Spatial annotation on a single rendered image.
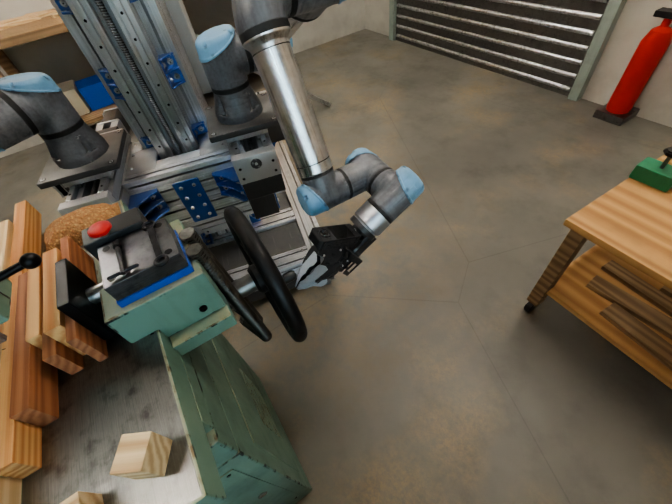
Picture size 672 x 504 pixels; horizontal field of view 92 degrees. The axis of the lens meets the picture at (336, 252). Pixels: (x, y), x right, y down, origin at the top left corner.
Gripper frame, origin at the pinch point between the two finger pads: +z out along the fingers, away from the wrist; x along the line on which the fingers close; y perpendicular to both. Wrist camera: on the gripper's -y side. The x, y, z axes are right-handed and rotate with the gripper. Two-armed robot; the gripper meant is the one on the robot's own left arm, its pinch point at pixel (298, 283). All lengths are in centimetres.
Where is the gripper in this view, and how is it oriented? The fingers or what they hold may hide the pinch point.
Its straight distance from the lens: 75.5
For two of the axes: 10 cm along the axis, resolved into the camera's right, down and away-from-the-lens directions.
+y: 4.7, 3.0, 8.3
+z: -7.1, 6.9, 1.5
